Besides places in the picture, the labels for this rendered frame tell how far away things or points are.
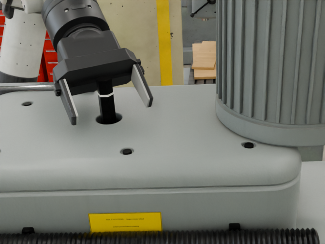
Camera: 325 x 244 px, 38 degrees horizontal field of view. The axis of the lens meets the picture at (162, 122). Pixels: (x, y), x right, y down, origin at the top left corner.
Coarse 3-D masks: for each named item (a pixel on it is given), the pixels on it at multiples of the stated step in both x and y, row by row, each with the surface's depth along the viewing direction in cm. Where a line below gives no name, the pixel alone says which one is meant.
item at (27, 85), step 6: (0, 84) 78; (6, 84) 78; (12, 84) 78; (18, 84) 78; (24, 84) 78; (30, 84) 77; (36, 84) 77; (42, 84) 77; (48, 84) 77; (0, 90) 78; (6, 90) 77; (12, 90) 77; (18, 90) 77
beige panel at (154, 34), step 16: (112, 0) 231; (128, 0) 230; (144, 0) 230; (160, 0) 229; (176, 0) 229; (112, 16) 234; (128, 16) 234; (144, 16) 234; (160, 16) 233; (176, 16) 233; (128, 32) 238; (144, 32) 237; (160, 32) 237; (176, 32) 237; (128, 48) 241; (144, 48) 241; (160, 48) 240; (176, 48) 240; (144, 64) 245; (160, 64) 244; (176, 64) 244; (160, 80) 249; (176, 80) 248
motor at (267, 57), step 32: (224, 0) 55; (256, 0) 51; (288, 0) 49; (320, 0) 48; (224, 32) 57; (256, 32) 53; (288, 32) 51; (320, 32) 50; (224, 64) 58; (256, 64) 54; (288, 64) 52; (320, 64) 52; (224, 96) 60; (256, 96) 56; (288, 96) 54; (320, 96) 54; (256, 128) 57; (288, 128) 55; (320, 128) 55
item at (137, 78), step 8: (136, 64) 67; (136, 72) 66; (144, 72) 68; (136, 80) 67; (144, 80) 66; (136, 88) 68; (144, 88) 65; (144, 96) 66; (152, 96) 65; (144, 104) 66
